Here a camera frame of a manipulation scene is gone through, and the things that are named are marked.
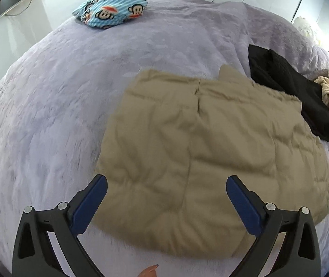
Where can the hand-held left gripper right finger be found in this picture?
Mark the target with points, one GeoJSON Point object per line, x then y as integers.
{"type": "Point", "coordinates": [243, 205]}

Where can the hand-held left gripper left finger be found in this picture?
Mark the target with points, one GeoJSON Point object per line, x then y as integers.
{"type": "Point", "coordinates": [91, 202]}

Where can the beige puffer jacket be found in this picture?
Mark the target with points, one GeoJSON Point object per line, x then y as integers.
{"type": "Point", "coordinates": [196, 155]}

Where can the person's left hand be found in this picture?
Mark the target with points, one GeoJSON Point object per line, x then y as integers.
{"type": "Point", "coordinates": [150, 271]}

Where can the purple plush blanket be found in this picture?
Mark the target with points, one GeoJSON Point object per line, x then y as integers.
{"type": "Point", "coordinates": [66, 106]}

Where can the black fleece garment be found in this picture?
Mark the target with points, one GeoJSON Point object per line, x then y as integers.
{"type": "Point", "coordinates": [291, 92]}

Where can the white plush pillow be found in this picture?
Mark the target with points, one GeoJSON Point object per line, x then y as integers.
{"type": "Point", "coordinates": [307, 30]}

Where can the blue monkey print cloth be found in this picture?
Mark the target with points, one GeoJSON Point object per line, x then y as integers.
{"type": "Point", "coordinates": [109, 7]}

